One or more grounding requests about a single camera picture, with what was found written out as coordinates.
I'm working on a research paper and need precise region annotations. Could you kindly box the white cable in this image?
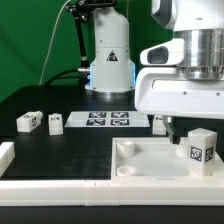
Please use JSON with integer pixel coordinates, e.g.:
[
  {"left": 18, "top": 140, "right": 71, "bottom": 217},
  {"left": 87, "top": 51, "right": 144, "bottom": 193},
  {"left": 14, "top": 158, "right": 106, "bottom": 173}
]
[{"left": 38, "top": 0, "right": 73, "bottom": 87}]

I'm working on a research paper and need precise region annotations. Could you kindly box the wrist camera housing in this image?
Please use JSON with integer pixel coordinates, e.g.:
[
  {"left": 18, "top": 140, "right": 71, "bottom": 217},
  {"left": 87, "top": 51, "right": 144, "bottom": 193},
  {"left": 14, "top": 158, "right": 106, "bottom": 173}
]
[{"left": 140, "top": 38, "right": 185, "bottom": 66}]

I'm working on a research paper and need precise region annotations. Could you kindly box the black cable bundle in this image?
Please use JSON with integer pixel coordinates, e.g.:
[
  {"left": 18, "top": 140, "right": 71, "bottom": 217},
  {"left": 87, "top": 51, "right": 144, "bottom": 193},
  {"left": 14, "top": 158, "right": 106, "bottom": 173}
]
[{"left": 43, "top": 68, "right": 88, "bottom": 88}]

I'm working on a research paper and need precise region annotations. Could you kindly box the white square tabletop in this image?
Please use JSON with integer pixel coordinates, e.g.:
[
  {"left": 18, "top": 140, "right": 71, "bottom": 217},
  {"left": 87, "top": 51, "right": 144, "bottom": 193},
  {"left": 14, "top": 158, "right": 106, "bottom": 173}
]
[{"left": 111, "top": 137, "right": 224, "bottom": 182}]

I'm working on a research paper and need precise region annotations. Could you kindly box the white U-shaped fence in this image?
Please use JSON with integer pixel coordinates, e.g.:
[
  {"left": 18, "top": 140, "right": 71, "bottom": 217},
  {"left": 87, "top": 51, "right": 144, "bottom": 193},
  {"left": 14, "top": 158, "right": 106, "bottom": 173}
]
[{"left": 0, "top": 142, "right": 224, "bottom": 206}]

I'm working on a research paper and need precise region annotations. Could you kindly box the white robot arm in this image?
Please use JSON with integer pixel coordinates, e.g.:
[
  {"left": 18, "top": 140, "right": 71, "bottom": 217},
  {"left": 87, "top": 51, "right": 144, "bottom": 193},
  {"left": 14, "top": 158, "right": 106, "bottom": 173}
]
[{"left": 86, "top": 0, "right": 224, "bottom": 125}]

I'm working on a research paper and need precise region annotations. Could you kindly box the black camera stand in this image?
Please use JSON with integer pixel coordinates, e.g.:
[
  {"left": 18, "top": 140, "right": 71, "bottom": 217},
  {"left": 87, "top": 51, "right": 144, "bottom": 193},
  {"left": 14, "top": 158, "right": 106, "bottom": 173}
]
[{"left": 66, "top": 0, "right": 117, "bottom": 75}]

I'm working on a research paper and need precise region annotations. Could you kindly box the white sheet with markers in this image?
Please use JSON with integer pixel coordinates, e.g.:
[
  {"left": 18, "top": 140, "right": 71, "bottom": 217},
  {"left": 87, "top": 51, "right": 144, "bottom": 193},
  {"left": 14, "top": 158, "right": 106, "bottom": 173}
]
[{"left": 65, "top": 111, "right": 150, "bottom": 128}]

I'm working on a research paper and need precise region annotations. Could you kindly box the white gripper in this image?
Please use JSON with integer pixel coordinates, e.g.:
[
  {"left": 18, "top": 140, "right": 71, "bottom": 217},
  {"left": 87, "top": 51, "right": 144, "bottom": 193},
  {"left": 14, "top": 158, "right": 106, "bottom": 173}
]
[{"left": 135, "top": 67, "right": 224, "bottom": 142}]

